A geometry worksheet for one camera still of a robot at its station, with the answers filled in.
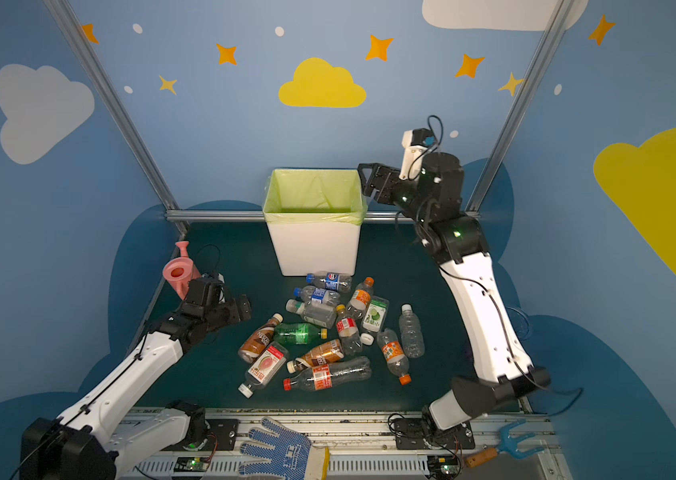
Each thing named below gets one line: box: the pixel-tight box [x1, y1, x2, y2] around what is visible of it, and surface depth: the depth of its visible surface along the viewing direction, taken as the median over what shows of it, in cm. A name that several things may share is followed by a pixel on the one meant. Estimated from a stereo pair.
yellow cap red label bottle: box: [336, 304, 363, 356], surface depth 90 cm
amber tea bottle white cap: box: [286, 339, 344, 374], surface depth 85 cm
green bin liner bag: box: [263, 169, 368, 226], surface depth 100 cm
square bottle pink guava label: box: [238, 341, 289, 399], surface depth 84 cm
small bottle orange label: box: [376, 328, 412, 386], surface depth 86 cm
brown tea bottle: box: [238, 313, 284, 364], surface depth 88 cm
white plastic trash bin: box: [266, 222, 361, 276], surface depth 97 cm
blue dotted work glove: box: [238, 417, 312, 480], surface depth 73 cm
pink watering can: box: [162, 241, 202, 300], surface depth 95 cm
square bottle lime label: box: [362, 296, 390, 334], surface depth 95 cm
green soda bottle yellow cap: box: [272, 322, 328, 345], surface depth 90 cm
